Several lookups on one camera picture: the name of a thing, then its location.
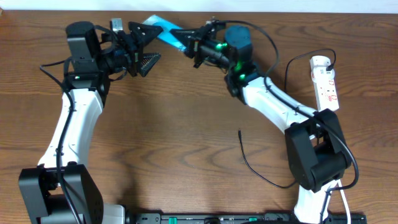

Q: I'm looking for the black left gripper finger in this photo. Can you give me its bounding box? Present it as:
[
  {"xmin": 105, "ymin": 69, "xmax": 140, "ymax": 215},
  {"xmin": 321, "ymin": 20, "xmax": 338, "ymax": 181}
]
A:
[
  {"xmin": 128, "ymin": 22, "xmax": 163, "ymax": 44},
  {"xmin": 138, "ymin": 53, "xmax": 161, "ymax": 77}
]

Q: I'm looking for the blue Galaxy smartphone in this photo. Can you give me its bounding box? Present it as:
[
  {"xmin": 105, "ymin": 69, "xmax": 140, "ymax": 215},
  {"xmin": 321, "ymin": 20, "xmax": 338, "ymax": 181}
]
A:
[{"xmin": 141, "ymin": 14, "xmax": 188, "ymax": 52}]

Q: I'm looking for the black charger cable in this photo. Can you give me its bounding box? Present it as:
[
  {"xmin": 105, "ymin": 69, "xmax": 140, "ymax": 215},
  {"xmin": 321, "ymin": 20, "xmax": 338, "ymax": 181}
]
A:
[{"xmin": 238, "ymin": 48, "xmax": 337, "ymax": 190}]

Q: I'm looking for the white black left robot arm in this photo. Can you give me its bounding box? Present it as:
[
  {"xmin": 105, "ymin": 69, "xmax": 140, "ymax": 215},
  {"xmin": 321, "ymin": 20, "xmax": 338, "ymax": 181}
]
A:
[{"xmin": 19, "ymin": 18, "xmax": 162, "ymax": 223}]

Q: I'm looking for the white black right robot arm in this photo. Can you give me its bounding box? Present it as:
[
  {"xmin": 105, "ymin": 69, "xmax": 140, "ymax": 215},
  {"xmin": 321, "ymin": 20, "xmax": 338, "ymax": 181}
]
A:
[{"xmin": 170, "ymin": 21, "xmax": 358, "ymax": 223}]

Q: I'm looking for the white power strip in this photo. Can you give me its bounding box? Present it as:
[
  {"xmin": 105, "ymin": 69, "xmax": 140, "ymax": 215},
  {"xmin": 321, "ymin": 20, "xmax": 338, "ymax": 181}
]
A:
[{"xmin": 310, "ymin": 55, "xmax": 339, "ymax": 111}]

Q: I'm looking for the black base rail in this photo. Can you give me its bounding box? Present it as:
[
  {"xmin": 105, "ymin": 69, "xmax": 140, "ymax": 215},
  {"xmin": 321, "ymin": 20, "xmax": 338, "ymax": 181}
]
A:
[{"xmin": 124, "ymin": 212, "xmax": 368, "ymax": 224}]

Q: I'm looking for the white power strip cord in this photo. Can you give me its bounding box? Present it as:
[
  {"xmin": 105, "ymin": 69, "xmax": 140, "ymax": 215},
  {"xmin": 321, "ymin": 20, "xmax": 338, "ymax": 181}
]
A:
[{"xmin": 327, "ymin": 179, "xmax": 352, "ymax": 224}]

